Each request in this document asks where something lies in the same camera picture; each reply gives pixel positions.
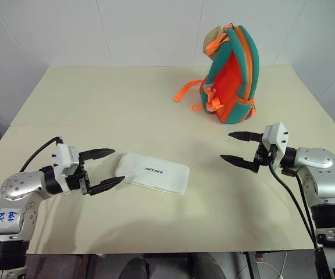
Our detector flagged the white rectangular pouch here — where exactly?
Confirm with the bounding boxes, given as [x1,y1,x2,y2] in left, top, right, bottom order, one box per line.
[115,152,191,196]

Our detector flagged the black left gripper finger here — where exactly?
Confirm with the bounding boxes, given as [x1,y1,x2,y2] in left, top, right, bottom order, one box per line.
[80,148,116,163]
[89,176,126,196]

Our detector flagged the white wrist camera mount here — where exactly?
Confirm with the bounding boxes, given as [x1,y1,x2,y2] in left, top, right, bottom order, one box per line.
[52,143,80,180]
[261,121,289,170]

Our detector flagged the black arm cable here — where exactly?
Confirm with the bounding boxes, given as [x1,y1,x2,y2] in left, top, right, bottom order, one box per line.
[267,161,323,251]
[19,135,63,173]

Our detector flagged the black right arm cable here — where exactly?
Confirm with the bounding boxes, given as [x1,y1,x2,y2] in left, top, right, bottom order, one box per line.
[267,161,323,251]

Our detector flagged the white floor cable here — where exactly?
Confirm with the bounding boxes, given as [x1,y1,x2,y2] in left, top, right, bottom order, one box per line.
[260,252,288,279]

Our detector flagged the dark rounded shape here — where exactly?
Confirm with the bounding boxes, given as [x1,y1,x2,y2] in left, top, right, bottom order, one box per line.
[117,256,154,279]

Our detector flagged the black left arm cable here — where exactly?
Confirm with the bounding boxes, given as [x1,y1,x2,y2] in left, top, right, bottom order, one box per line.
[19,135,63,173]

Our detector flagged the teal and orange backpack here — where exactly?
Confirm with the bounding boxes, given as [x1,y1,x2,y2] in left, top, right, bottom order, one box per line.
[172,23,261,126]

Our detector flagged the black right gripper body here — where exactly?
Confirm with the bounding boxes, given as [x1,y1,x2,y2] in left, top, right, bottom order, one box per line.
[252,133,275,173]

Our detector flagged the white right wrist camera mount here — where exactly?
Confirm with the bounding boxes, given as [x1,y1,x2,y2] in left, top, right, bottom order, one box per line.
[261,121,289,170]

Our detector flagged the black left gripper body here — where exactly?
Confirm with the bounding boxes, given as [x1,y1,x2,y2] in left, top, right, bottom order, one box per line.
[65,153,94,196]

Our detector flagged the black table frame leg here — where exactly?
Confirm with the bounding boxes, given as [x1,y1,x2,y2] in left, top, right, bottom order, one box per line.
[242,251,262,279]

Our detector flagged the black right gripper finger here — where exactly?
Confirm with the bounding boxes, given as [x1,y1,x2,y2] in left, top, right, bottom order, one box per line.
[227,131,264,144]
[220,154,257,173]

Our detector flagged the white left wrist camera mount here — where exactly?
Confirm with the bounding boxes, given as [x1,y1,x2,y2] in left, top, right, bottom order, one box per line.
[52,143,80,180]

